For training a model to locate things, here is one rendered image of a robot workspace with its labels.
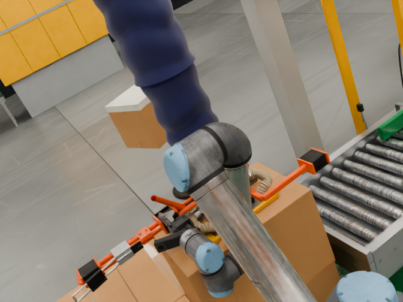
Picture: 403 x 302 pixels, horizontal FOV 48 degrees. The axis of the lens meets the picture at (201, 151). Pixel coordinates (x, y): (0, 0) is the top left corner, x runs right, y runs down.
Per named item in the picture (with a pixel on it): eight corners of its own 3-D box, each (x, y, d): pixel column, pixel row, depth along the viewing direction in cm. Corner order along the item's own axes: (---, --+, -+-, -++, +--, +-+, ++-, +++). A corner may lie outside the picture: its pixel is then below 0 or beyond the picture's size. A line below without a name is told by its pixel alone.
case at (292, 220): (282, 224, 235) (256, 161, 217) (336, 260, 200) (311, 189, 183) (185, 294, 219) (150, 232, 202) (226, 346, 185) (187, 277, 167)
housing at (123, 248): (129, 247, 179) (125, 239, 177) (136, 255, 174) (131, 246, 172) (114, 258, 177) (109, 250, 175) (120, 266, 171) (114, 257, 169)
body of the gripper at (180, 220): (190, 226, 177) (205, 239, 167) (172, 239, 174) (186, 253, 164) (182, 211, 174) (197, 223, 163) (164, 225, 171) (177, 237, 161)
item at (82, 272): (101, 265, 176) (94, 256, 174) (106, 274, 170) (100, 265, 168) (81, 279, 174) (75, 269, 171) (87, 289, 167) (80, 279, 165)
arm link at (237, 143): (228, 99, 129) (246, 244, 173) (194, 120, 124) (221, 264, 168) (257, 115, 122) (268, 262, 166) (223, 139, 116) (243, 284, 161)
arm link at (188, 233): (191, 262, 160) (179, 241, 156) (184, 256, 164) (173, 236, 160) (210, 247, 163) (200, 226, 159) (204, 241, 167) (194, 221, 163)
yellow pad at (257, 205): (265, 189, 195) (261, 180, 193) (279, 196, 186) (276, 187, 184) (201, 235, 185) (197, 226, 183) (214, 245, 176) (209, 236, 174)
